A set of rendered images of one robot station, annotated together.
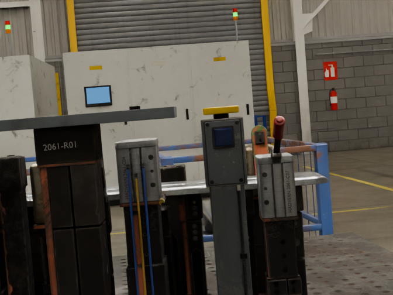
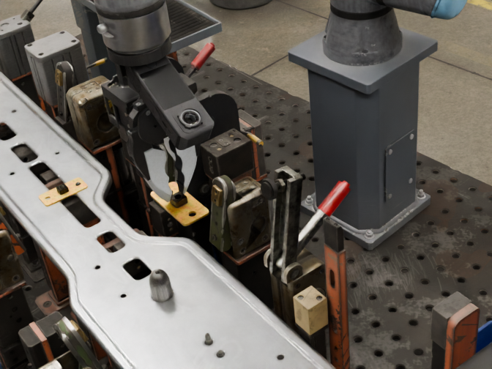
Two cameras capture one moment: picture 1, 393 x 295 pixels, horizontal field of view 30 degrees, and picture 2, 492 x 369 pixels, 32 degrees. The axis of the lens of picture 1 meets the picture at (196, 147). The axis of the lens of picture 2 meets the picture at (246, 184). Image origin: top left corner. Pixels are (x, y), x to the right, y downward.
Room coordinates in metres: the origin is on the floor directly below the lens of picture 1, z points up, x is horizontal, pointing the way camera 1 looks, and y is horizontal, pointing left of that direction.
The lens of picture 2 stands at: (1.95, 1.64, 1.90)
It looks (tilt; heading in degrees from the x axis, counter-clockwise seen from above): 38 degrees down; 238
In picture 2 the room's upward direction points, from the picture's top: 7 degrees counter-clockwise
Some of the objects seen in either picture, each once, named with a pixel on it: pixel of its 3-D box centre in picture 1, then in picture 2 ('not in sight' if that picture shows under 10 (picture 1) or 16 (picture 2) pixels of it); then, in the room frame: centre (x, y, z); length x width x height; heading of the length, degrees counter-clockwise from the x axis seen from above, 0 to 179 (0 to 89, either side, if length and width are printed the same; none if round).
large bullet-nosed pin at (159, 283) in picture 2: not in sight; (160, 286); (1.58, 0.78, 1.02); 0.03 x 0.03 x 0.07
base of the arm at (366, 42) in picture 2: not in sight; (362, 23); (0.97, 0.57, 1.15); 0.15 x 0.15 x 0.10
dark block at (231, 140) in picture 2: not in sight; (239, 237); (1.36, 0.67, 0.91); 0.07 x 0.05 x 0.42; 0
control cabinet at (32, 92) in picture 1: (29, 117); not in sight; (10.43, 2.33, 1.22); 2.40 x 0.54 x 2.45; 3
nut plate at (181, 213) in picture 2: not in sight; (179, 200); (1.58, 0.90, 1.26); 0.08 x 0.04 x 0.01; 90
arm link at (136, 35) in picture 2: not in sight; (132, 24); (1.59, 0.88, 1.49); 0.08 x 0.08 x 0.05
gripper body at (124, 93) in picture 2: not in sight; (144, 85); (1.58, 0.87, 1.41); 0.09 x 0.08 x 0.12; 90
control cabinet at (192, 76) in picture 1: (160, 106); not in sight; (9.72, 0.43, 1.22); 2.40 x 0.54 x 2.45; 97
